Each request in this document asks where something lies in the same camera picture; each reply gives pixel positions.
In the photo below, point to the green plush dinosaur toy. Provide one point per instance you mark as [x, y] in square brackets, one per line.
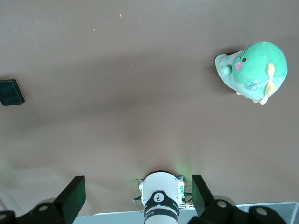
[254, 70]

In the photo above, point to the brown table cover mat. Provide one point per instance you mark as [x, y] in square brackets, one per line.
[116, 116]

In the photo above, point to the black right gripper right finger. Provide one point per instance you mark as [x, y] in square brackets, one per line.
[210, 203]

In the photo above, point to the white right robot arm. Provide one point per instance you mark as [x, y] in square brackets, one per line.
[160, 193]

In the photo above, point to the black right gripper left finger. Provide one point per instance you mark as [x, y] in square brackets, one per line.
[63, 203]

